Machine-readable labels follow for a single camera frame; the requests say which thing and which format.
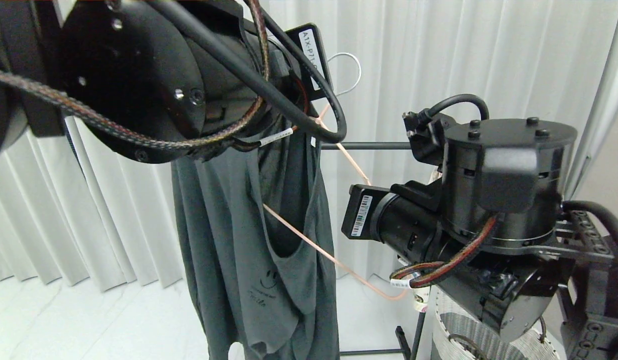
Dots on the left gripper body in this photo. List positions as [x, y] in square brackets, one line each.
[134, 75]

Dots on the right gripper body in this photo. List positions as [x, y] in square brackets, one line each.
[404, 225]

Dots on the cream printed shorts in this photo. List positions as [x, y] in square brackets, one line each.
[421, 300]

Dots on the pink clothes hanger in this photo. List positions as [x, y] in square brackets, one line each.
[309, 245]

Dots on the dark blue garment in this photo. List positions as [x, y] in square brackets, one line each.
[224, 240]

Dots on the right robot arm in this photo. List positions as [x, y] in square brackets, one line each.
[509, 175]

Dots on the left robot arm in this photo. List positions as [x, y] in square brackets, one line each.
[39, 75]

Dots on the black clothes rack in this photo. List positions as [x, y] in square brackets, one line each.
[369, 146]

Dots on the white laundry basket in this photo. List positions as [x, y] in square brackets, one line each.
[459, 335]

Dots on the white curtain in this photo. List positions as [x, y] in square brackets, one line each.
[439, 65]

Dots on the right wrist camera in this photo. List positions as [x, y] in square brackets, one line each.
[429, 142]

